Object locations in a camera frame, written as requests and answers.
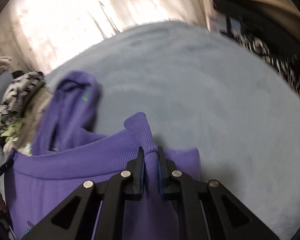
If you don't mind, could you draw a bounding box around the light green folded garment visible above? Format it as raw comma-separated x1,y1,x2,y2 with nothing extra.
0,118,26,137

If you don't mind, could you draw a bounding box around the purple hoodie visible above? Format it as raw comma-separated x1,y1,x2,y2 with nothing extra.
5,70,201,240

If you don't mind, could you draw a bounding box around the floral sheer curtain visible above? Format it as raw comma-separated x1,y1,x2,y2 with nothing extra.
0,0,208,73

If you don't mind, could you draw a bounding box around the white folded garment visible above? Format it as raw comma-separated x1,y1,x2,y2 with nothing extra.
3,87,53,156

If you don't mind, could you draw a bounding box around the black white cloth by bed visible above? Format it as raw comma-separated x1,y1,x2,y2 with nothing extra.
232,35,300,94

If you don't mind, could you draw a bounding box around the black white patterned garment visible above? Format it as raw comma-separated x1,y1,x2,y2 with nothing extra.
0,72,45,135

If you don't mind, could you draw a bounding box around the black fuzzy garment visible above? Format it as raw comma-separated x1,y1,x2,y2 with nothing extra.
12,70,26,79

